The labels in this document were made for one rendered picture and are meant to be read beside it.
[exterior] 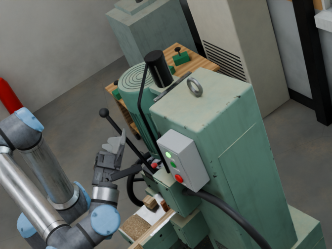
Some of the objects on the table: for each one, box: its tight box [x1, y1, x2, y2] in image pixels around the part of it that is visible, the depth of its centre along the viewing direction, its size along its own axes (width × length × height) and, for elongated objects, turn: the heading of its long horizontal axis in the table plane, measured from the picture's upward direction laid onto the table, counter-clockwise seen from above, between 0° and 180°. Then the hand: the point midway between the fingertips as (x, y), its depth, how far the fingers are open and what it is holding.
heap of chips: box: [120, 213, 152, 242], centre depth 194 cm, size 9×14×4 cm, turn 63°
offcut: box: [142, 195, 158, 209], centre depth 202 cm, size 4×4×3 cm
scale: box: [150, 211, 176, 236], centre depth 192 cm, size 50×1×1 cm, turn 153°
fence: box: [140, 220, 174, 249], centre depth 193 cm, size 60×2×6 cm, turn 153°
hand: (122, 132), depth 174 cm, fingers open, 14 cm apart
